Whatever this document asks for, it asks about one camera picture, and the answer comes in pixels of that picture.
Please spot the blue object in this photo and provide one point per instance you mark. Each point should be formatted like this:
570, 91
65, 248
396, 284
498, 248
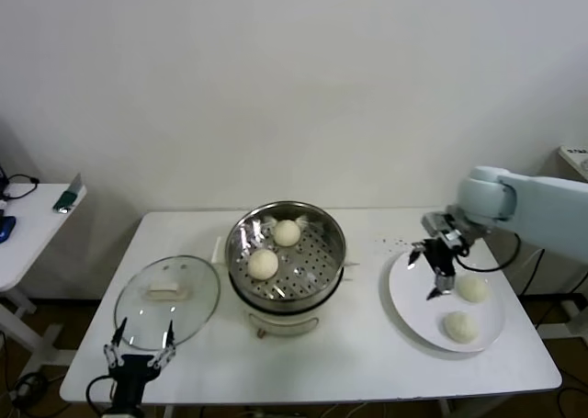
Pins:
5, 227

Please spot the white side table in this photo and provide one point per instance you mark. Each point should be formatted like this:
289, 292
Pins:
32, 234

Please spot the green and white small device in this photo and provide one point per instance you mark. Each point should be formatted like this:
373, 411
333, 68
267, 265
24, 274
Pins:
66, 199

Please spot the white electric cooker base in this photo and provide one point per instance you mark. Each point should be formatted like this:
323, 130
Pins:
280, 324

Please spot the large white plate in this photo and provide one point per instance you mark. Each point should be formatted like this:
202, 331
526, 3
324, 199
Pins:
413, 303

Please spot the steel perforated steamer basket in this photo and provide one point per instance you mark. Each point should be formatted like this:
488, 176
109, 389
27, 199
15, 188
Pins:
239, 245

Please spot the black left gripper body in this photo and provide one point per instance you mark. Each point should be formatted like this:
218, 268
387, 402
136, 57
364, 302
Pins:
133, 372

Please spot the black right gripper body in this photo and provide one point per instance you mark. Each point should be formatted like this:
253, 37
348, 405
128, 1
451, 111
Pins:
440, 257

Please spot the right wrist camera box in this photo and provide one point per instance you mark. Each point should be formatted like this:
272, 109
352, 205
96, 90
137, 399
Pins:
436, 221

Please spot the white stand base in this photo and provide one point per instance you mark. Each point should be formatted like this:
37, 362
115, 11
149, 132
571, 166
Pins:
574, 310

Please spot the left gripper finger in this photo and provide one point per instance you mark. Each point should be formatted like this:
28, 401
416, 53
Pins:
167, 348
111, 350

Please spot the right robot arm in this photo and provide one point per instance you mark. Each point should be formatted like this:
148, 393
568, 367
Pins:
551, 197

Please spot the white steamed baozi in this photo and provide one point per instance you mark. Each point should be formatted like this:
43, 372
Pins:
287, 233
474, 290
263, 264
460, 327

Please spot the dark crumbs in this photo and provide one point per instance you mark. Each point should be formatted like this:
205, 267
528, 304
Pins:
390, 243

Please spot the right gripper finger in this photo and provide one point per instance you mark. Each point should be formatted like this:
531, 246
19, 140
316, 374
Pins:
417, 249
444, 284

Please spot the white cabinet with label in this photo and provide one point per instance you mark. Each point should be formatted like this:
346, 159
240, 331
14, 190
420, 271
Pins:
576, 158

